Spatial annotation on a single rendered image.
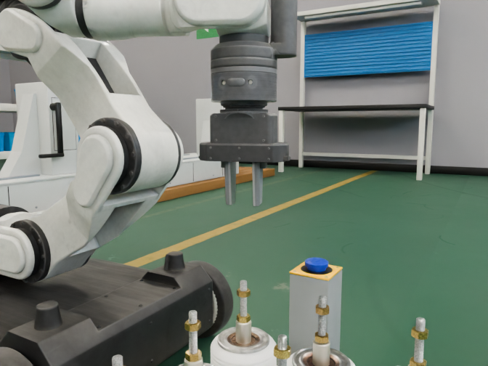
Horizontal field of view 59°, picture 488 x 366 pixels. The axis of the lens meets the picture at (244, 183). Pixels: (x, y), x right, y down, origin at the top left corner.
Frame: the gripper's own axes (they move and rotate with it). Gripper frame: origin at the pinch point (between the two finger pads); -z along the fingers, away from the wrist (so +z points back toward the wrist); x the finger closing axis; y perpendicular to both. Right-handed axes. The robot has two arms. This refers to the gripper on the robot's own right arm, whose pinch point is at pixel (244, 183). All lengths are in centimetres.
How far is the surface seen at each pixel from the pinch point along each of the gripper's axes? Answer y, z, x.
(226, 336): -0.2, -22.6, -2.6
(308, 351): -1.8, -22.6, 9.4
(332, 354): -1.7, -22.7, 12.7
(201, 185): 280, -42, -102
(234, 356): -4.4, -23.2, -0.3
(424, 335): -8.0, -15.6, 22.8
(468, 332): 65, -48, 47
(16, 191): 134, -27, -153
